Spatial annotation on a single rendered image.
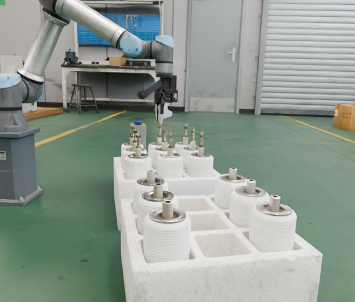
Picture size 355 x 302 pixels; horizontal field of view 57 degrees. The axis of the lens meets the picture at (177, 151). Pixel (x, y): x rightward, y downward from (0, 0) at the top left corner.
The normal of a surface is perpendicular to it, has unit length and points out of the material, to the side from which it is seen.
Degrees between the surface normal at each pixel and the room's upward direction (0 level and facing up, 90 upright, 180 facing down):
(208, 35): 90
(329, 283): 0
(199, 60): 90
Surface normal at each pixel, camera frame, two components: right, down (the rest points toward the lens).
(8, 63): -0.06, 0.20
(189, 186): 0.22, 0.20
